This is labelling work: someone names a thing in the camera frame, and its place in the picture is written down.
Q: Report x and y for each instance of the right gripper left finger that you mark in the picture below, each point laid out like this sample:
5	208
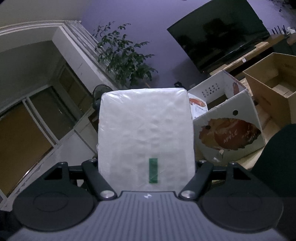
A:
97	185

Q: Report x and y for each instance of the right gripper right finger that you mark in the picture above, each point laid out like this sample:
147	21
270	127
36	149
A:
200	182

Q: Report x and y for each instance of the white apple cardboard box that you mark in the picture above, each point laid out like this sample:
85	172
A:
230	128

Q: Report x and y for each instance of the black standing fan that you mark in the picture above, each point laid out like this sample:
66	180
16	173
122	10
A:
98	93

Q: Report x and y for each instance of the potted ficus tree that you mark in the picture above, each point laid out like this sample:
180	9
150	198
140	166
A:
122	57

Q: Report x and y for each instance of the brown cardboard box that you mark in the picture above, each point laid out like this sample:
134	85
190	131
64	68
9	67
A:
272	82

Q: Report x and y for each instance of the black television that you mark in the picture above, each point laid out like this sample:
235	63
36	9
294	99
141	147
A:
218	32

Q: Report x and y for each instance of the wooden TV stand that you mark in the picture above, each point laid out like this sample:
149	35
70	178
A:
274	44

